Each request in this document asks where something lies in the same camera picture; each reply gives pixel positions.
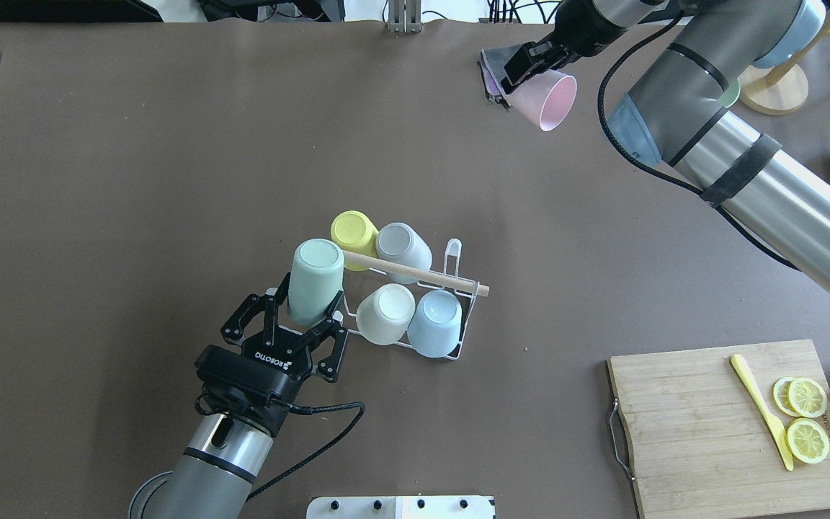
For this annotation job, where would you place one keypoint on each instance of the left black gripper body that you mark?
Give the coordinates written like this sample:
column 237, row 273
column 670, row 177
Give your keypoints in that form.
column 276, row 356

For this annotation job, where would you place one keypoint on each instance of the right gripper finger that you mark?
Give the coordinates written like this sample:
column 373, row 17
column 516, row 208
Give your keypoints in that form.
column 531, row 59
column 512, row 90

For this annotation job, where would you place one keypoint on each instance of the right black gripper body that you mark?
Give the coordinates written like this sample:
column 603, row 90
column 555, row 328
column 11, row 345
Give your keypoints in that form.
column 591, row 29

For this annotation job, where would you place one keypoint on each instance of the pink cup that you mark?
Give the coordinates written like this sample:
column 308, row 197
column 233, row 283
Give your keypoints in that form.
column 545, row 99

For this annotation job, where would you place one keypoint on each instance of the light green cup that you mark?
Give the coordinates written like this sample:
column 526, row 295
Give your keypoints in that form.
column 315, row 278

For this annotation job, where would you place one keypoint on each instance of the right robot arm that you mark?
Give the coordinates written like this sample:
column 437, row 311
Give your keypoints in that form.
column 673, row 115

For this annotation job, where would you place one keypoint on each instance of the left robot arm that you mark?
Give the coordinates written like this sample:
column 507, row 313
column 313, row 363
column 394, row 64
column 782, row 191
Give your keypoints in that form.
column 217, row 471

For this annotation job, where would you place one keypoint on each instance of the white cup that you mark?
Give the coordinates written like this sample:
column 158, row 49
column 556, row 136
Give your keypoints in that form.
column 383, row 317

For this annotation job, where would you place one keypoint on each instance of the yellow cup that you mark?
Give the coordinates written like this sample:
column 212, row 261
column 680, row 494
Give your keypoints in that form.
column 354, row 231

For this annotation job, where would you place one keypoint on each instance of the light blue cup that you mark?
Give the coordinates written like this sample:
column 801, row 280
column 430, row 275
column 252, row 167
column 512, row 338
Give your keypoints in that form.
column 435, row 325

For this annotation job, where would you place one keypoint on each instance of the grey cup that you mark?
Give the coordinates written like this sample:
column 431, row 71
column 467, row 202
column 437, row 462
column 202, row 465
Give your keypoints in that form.
column 397, row 242

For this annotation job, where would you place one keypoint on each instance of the grey folded cloth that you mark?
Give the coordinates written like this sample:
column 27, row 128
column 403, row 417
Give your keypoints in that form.
column 492, row 62

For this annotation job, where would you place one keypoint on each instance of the white control box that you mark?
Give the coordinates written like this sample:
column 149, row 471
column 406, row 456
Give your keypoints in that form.
column 403, row 506

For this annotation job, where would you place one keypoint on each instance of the green bowl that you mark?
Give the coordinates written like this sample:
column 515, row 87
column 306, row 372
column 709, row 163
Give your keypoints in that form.
column 731, row 95

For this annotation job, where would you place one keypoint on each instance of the bamboo cutting board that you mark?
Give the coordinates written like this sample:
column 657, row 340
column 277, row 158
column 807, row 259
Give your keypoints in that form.
column 697, row 444

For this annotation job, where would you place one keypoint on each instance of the lemon slice upper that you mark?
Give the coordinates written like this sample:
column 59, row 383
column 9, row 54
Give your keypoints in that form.
column 799, row 397

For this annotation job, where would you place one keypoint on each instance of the lemon slice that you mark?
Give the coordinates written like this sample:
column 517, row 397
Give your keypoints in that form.
column 799, row 397
column 807, row 440

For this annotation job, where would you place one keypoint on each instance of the lemon slice lower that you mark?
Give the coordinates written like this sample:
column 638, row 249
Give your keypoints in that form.
column 807, row 440

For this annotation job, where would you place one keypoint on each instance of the white wire cup holder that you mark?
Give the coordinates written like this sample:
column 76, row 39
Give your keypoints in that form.
column 449, row 278

